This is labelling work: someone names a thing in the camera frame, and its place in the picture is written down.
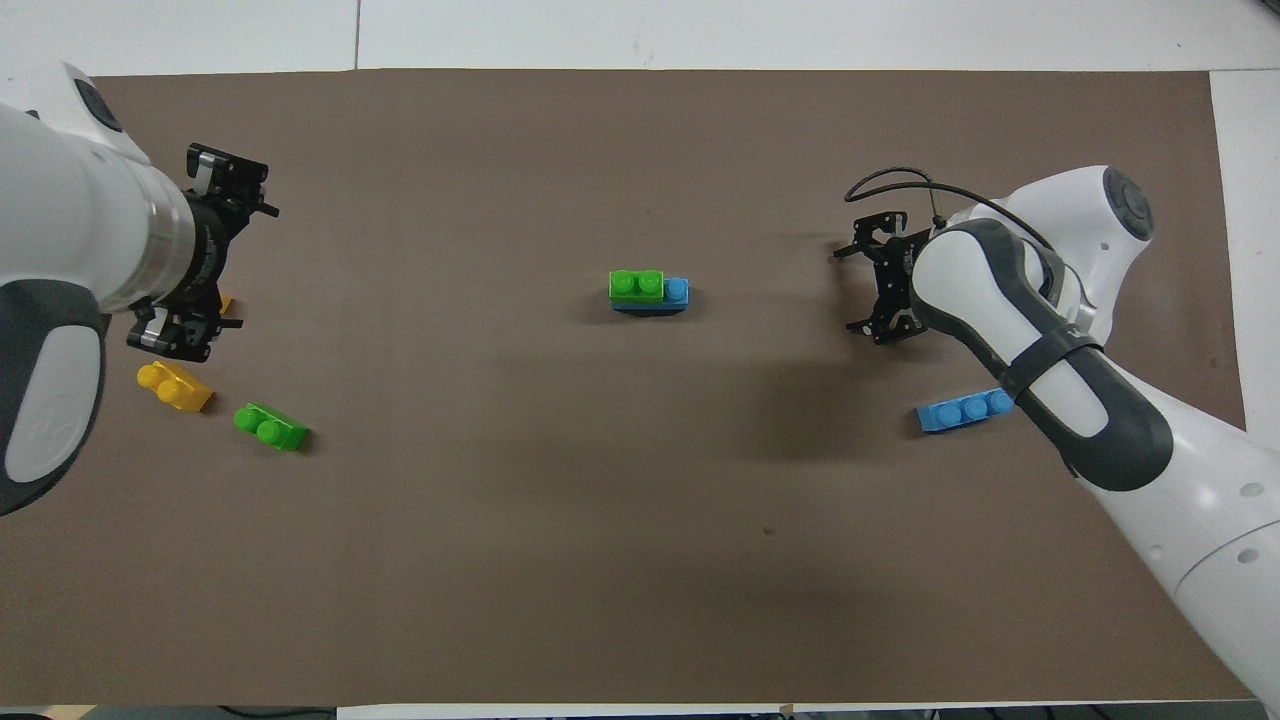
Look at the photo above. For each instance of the blue three-stud toy brick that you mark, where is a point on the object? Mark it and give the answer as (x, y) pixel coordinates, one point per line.
(955, 413)
(677, 295)

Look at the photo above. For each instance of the green two-stud toy brick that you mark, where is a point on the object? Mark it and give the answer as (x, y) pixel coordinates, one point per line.
(637, 286)
(272, 428)

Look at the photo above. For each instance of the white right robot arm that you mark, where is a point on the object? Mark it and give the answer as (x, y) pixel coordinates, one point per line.
(1080, 400)

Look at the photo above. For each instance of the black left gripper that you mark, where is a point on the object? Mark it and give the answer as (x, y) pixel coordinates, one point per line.
(205, 255)

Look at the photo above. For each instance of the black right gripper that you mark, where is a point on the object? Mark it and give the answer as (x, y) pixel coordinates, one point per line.
(895, 280)

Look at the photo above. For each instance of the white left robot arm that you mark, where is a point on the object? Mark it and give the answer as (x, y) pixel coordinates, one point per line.
(60, 250)

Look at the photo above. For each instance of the brown table mat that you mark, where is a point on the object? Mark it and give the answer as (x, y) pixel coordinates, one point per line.
(640, 550)

